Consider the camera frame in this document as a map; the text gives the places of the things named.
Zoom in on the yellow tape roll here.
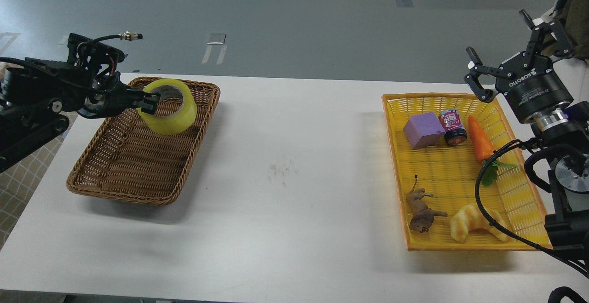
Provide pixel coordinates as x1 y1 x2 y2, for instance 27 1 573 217
137 78 197 136

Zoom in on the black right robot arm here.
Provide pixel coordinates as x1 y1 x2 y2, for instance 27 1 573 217
464 10 588 277

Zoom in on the seated person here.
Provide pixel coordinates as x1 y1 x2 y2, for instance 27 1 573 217
553 0 589 64

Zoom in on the beige checkered cloth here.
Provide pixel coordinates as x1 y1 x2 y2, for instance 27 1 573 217
0 62 79 248

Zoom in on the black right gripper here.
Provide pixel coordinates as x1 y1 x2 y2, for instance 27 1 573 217
463 10 574 123

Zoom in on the purple foam block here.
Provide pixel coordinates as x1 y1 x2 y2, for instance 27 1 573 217
403 112 446 149

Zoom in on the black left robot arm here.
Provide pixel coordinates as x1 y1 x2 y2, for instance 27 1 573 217
0 31 163 172

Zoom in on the orange toy carrot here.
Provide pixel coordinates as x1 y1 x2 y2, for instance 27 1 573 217
468 116 517 187

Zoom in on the brown wicker basket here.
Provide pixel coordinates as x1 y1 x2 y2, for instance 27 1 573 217
66 80 221 206

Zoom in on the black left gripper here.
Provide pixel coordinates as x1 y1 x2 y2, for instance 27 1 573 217
76 82 161 119

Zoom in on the brown toy lion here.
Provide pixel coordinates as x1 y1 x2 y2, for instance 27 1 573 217
405 174 448 233

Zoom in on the toy croissant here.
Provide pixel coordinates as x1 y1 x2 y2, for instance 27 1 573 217
450 204 513 244

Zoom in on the small pink can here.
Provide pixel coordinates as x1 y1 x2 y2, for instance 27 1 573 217
439 109 468 146

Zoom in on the yellow plastic basket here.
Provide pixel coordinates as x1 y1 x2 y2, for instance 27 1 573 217
381 93 552 251

